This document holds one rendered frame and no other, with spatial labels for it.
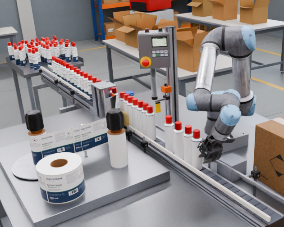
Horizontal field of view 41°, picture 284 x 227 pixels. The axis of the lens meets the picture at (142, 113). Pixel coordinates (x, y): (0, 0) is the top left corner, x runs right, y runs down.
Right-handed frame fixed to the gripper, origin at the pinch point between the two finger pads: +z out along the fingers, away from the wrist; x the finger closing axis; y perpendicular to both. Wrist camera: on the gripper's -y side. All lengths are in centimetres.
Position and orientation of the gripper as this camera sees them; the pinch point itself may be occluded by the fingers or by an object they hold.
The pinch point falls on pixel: (207, 160)
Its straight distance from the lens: 179.0
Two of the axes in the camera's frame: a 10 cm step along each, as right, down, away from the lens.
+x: 4.8, 7.2, -5.1
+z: -2.0, 6.5, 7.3
